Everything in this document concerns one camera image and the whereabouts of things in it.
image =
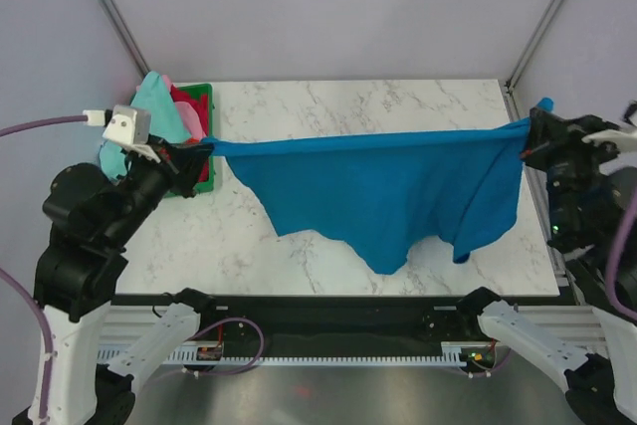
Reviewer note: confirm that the dark red t shirt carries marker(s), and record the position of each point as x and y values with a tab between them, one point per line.
194	113

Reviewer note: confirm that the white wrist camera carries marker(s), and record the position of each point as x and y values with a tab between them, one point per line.
128	126
624	137

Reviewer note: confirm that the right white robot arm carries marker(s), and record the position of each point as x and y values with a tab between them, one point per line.
593	215

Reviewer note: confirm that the white slotted cable duct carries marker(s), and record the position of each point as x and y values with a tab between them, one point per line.
191	354

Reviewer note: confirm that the blue t shirt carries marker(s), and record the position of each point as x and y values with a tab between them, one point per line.
382	193

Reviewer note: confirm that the teal t shirt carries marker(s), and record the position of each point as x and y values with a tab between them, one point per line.
152	95

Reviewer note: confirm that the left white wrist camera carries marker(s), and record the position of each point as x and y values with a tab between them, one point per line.
128	126

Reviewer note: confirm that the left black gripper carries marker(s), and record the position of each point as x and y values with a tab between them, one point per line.
180	164

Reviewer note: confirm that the left aluminium frame post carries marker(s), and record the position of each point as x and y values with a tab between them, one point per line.
126	37

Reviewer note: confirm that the right aluminium frame post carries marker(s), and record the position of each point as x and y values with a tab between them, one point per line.
547	18

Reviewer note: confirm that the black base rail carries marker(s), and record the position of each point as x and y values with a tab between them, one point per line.
328	325

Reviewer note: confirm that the aluminium frame post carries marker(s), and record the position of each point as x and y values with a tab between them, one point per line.
547	18
126	37

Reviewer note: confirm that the pink t shirt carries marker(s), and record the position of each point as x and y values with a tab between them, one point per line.
197	90

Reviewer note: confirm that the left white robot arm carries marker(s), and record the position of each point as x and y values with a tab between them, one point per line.
92	220

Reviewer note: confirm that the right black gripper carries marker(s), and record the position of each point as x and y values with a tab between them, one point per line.
548	133

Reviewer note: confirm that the aluminium front rail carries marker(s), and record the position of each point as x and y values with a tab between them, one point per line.
126	324

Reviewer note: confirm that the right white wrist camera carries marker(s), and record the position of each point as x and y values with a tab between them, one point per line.
624	137

